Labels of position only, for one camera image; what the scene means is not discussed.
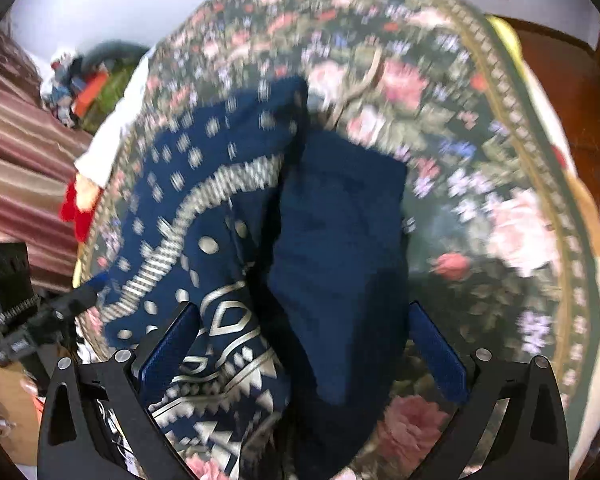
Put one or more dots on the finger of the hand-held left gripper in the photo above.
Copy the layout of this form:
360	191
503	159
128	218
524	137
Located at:
82	297

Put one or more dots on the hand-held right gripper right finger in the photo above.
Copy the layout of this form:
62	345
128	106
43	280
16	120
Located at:
440	350

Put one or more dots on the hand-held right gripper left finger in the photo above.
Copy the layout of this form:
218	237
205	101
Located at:
172	345

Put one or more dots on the navy patterned hooded garment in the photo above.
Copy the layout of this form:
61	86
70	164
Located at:
340	240

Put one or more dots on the pile of mixed clothes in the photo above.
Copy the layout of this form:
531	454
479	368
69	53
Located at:
95	90

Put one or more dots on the maroon striped curtain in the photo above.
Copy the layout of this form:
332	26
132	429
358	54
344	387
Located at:
20	160

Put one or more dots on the white red printed bedsheet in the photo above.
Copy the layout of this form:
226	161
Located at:
110	130

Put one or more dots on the dark floral blanket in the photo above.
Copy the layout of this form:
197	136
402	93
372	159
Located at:
480	160

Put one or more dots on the brown wooden headboard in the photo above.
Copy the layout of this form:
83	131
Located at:
555	60

